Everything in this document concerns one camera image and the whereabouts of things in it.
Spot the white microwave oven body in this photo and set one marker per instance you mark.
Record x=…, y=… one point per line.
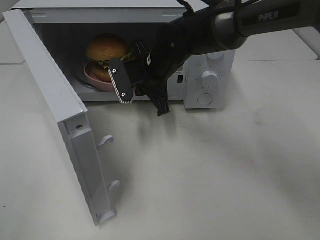
x=53, y=35

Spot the pink round plate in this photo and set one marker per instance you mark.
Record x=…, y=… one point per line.
x=101, y=85

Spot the burger with lettuce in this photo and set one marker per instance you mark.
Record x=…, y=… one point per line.
x=104, y=47

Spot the white microwave knob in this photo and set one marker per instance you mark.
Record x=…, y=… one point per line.
x=215, y=55
x=209, y=79

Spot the white warning label sticker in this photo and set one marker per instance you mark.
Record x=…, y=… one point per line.
x=180, y=70

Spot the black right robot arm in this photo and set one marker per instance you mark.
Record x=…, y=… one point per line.
x=222, y=26

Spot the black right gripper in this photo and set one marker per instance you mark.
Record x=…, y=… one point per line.
x=148, y=73

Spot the round white door button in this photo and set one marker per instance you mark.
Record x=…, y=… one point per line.
x=205, y=99

